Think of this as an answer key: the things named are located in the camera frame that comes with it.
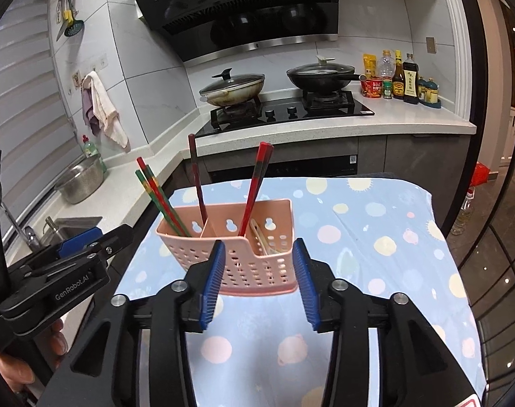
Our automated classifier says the beige wooden chopstick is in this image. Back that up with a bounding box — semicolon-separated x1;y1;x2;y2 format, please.
257;225;280;255
250;219;272;256

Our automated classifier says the black range hood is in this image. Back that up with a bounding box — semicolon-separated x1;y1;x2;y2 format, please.
129;0;343;63

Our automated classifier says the wall hook strip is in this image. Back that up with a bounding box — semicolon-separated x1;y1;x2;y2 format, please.
72;53;110;84

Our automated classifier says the steel sink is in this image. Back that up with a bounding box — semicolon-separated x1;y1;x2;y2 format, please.
41;216;103;247

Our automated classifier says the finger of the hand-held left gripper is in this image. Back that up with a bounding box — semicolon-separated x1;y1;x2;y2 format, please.
6;224;135;284
26;228;103;271

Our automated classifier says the green dish soap bottle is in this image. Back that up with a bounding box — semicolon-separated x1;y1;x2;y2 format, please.
83;135;101;159

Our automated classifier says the red and black chopstick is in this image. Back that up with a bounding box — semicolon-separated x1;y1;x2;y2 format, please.
239;142;269;237
242;144;275;237

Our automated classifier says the clear plastic bottle yellow cap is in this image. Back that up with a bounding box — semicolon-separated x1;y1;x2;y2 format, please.
377;50;394;81

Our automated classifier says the grey base cabinet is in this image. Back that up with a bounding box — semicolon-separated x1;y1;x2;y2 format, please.
173;133;472;191

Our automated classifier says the window blind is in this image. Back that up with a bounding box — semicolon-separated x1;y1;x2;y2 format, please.
0;0;82;204

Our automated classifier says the black gas stove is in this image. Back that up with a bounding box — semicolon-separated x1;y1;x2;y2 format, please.
194;90;375;138

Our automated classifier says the brown sauce bottle yellow cap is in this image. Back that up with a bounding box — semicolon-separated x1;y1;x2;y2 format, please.
392;50;406;101

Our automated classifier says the blue dotted tablecloth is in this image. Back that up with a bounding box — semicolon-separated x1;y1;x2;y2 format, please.
113;174;489;407

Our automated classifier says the person's left hand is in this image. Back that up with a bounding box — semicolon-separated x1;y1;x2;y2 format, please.
0;318;68;394

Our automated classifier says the glass lid black handle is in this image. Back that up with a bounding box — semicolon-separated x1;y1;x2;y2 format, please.
199;68;265;96

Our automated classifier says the purple cloth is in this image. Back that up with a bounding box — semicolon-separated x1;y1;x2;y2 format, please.
81;87;102;136

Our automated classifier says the teal condiment jar set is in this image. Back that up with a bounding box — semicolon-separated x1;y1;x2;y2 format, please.
417;77;441;109

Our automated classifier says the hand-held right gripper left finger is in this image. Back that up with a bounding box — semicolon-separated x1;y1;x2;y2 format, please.
70;239;227;407

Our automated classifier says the red plastic bag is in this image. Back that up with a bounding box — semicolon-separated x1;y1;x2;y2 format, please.
469;162;499;186

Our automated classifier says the beige wok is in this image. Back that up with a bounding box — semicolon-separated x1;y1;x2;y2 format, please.
199;74;266;108

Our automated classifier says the pink towel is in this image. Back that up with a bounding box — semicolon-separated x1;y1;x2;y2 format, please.
83;71;131;152

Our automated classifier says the dark soy sauce bottle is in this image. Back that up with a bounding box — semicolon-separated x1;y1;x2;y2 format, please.
402;54;420;105

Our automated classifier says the clear oil bottle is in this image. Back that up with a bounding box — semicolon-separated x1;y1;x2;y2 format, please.
450;187;476;236

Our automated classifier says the green and red chopstick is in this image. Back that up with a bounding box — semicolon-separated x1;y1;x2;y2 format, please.
135;170;186;238
137;157;193;238

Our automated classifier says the pink plastic utensil holder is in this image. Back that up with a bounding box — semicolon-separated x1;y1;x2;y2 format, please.
156;199;297;297

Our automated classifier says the chrome faucet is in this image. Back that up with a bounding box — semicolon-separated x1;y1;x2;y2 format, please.
1;201;40;251

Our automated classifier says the steel colander bowl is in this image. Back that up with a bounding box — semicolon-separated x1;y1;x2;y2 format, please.
54;155;107;204

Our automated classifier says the glass lid white handle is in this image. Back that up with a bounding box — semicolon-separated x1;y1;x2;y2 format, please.
288;55;355;78

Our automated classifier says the black built-in appliance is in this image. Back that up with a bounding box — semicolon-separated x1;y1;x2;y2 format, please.
206;155;360;183

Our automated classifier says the red instant noodle cup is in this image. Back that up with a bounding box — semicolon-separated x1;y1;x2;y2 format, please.
361;78;383;99

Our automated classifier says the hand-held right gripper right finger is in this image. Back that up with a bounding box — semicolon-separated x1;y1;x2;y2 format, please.
292;237;474;407

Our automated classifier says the black wok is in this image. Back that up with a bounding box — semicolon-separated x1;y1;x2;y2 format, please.
286;63;366;94

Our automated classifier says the dark red chopstick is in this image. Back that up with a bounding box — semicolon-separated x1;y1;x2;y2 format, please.
188;134;208;226

